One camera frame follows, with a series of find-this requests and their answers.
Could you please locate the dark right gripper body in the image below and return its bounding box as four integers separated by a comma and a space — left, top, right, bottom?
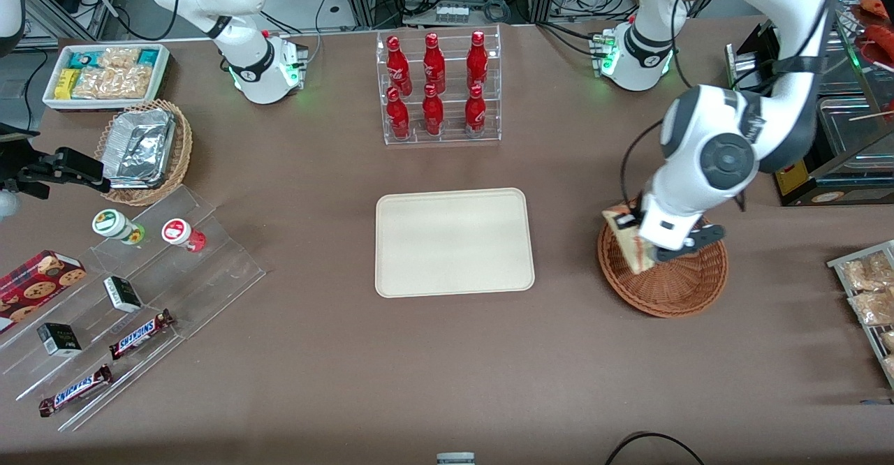
0, 124, 34, 193

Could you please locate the triangular sandwich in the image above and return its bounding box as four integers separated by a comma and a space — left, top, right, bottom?
603, 203, 654, 275

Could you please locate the round brown wicker basket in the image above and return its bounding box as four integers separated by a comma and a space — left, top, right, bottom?
597, 200, 729, 319

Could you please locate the silver foil tray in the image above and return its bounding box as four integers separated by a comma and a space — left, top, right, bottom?
98, 108, 177, 190

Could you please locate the light wicker basket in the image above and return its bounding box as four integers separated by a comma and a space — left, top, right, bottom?
94, 98, 193, 207

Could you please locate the tray of snack bags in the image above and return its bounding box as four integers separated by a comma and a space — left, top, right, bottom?
827, 240, 894, 390

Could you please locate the beige rectangular tray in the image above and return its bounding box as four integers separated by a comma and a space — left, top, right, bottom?
375, 187, 536, 299

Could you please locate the green lidded snack cup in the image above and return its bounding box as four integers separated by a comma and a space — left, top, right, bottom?
92, 209, 146, 245

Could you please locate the yellow snack packet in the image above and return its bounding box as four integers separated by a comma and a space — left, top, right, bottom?
54, 68, 81, 100

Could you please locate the large clear cracker bag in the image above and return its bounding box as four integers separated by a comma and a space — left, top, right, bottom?
72, 66, 154, 100

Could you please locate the red cookie box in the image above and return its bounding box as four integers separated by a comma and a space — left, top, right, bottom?
0, 250, 88, 334

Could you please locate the small clear cracker bag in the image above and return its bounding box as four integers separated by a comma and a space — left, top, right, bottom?
98, 47, 142, 70

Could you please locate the red lidded snack cup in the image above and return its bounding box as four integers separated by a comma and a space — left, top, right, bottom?
161, 219, 207, 253

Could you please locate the white rectangular snack bin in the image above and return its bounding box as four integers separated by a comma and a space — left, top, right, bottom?
42, 43, 172, 111

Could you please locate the small black box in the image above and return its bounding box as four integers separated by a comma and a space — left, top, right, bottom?
37, 323, 82, 357
103, 276, 143, 313

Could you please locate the clear acrylic stepped display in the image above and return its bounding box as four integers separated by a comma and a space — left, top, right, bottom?
0, 184, 266, 432

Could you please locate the Snickers chocolate bar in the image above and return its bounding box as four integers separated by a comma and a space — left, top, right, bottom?
38, 364, 113, 418
109, 309, 175, 361

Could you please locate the red cola bottle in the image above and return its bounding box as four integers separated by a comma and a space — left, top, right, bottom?
464, 84, 487, 138
423, 32, 446, 95
386, 36, 413, 96
386, 87, 411, 140
467, 30, 489, 93
422, 83, 445, 137

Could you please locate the black food warmer case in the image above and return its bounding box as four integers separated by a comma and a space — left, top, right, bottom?
725, 0, 894, 207

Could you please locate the clear bag of snacks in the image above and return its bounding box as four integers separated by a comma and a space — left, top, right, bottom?
847, 289, 894, 327
842, 252, 894, 292

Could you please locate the clear acrylic bottle rack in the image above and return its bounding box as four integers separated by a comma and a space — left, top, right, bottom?
376, 24, 502, 146

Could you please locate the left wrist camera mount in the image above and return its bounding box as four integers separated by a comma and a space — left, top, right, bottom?
653, 224, 726, 264

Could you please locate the black looped cable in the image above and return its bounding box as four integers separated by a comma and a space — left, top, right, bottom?
604, 432, 706, 465

